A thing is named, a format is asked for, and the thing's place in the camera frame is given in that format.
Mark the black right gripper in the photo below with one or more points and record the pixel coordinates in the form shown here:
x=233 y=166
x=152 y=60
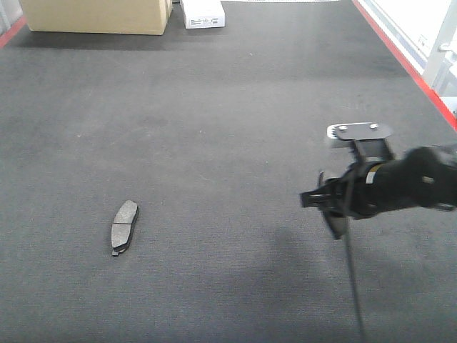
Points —
x=348 y=195

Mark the grey brake pad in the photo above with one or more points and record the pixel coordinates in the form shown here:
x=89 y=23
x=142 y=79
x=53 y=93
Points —
x=122 y=228
x=337 y=225

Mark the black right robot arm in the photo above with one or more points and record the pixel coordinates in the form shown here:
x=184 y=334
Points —
x=425 y=177

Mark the white small box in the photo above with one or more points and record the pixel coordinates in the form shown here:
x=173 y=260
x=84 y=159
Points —
x=201 y=14

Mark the cardboard box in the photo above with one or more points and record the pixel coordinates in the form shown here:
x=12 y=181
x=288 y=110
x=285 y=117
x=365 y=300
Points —
x=102 y=17

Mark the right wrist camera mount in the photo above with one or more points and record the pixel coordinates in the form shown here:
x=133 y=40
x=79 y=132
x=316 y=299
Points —
x=366 y=140

